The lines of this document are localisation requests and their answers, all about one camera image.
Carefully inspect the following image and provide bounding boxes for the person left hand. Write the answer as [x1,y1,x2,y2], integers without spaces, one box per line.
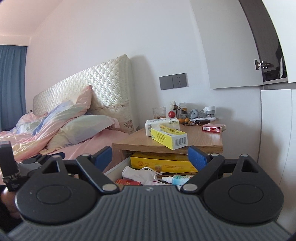
[1,187,20,219]

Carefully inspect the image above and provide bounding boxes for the pink patterned pillow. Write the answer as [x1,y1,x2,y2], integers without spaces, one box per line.
[16,85,92,140]

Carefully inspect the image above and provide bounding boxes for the yellow white medicine box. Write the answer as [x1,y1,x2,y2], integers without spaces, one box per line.
[151,126,188,150]

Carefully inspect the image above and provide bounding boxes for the pastel striped pillow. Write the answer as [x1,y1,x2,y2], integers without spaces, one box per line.
[46,115,120,150]

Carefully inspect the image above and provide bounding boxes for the white upper cabinet door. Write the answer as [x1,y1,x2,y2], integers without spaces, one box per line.
[191,0,263,89]

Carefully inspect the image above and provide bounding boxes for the wooden nightstand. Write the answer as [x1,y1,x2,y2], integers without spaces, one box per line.
[112,118,224,172]

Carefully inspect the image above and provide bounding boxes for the wooden nightstand drawer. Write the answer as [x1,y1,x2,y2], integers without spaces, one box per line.
[105,152,198,186]

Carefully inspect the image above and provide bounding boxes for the blue curtain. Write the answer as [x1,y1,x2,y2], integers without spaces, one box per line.
[1,45,27,131]

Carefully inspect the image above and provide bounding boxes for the large yellow box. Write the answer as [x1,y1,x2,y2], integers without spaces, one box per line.
[130,152,198,173]

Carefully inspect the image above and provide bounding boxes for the black clothes in cabinet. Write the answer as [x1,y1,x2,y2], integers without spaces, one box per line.
[263,43,287,81]

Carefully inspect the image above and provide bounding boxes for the clear drinking glass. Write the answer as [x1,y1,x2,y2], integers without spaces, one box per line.
[152,106,167,119]

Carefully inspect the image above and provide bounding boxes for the cream quilted headboard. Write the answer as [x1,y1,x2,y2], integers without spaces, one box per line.
[33,54,139,133]

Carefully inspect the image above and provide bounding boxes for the grey wall socket panel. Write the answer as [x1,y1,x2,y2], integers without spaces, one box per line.
[159,73,188,90]

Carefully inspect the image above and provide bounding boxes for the white face mask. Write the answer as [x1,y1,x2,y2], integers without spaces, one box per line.
[122,166,166,186]

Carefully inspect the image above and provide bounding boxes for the red round ornament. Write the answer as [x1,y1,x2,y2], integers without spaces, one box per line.
[168,110,176,118]

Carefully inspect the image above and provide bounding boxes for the small white spray bottle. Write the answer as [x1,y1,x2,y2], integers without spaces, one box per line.
[162,175,190,186]

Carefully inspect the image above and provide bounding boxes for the white tissue pack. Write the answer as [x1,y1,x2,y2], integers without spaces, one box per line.
[144,118,180,137]

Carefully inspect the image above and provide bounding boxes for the red cigarette pack on top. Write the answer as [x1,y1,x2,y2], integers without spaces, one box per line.
[202,123,226,133]

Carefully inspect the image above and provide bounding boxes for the red pack in drawer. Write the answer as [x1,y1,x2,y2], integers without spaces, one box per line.
[116,179,142,186]

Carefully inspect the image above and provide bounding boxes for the metal cabinet hinge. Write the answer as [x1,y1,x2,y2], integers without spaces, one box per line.
[254,60,272,70]

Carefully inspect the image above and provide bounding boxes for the black car key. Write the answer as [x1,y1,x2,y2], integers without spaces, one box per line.
[189,120,210,126]

